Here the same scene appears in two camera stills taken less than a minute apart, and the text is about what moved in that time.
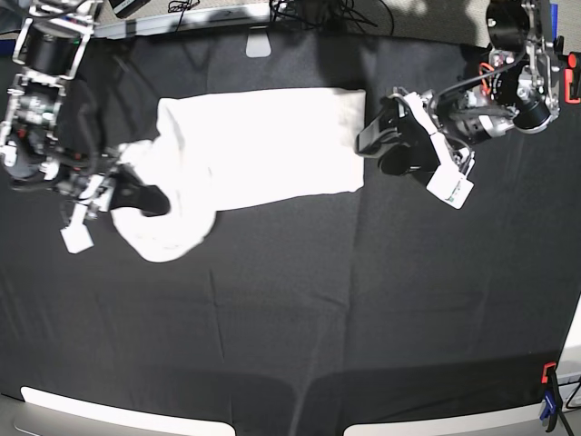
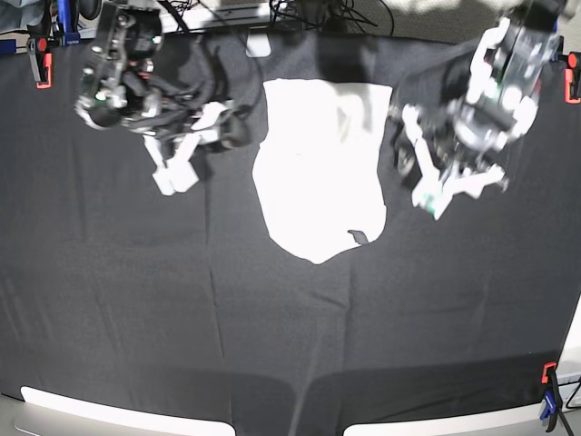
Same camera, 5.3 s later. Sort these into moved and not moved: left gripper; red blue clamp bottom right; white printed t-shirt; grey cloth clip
Moved: white printed t-shirt; left gripper
Not moved: grey cloth clip; red blue clamp bottom right
